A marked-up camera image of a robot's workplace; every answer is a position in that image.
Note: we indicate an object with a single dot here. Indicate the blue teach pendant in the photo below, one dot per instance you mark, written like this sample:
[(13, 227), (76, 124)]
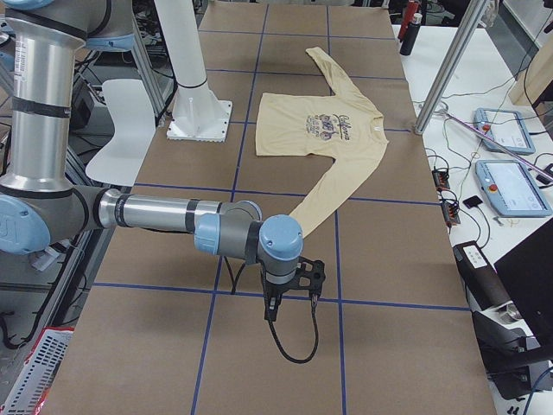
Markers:
[(511, 190), (505, 127)]

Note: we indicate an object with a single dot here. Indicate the red water bottle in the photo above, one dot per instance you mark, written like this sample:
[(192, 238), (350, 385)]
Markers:
[(411, 9)]

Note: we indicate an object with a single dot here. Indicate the near blue teach pendant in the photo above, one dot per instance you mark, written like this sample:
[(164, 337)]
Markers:
[(511, 190)]

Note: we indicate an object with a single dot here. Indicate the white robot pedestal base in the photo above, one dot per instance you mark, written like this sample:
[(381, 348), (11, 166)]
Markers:
[(197, 114)]

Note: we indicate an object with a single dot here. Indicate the white plastic chair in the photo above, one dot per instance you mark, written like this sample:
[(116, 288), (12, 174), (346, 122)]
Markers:
[(132, 114)]

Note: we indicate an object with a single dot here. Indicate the red plastic basket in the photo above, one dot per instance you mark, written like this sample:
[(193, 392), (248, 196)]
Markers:
[(31, 388)]

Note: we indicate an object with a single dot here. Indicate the reacher grabber stick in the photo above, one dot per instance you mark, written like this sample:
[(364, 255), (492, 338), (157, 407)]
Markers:
[(491, 145)]

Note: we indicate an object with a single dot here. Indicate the black machine on table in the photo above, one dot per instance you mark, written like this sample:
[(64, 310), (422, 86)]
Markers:
[(512, 315)]

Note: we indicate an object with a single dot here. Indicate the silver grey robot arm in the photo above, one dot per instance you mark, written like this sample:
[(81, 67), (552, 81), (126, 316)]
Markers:
[(40, 207)]

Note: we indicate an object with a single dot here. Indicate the aluminium frame post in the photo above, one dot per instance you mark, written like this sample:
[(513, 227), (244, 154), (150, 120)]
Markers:
[(462, 37)]

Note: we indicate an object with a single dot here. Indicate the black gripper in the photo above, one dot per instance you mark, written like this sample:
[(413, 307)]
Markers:
[(273, 289)]

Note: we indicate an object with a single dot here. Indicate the far blue teach pendant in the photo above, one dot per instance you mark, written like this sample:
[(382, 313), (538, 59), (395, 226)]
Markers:
[(505, 127)]

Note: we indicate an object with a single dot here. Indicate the cream long sleeve shirt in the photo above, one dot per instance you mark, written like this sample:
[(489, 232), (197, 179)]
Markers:
[(347, 127)]

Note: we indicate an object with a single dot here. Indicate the black water bottle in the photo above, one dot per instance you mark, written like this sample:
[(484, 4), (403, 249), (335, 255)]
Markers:
[(411, 34)]

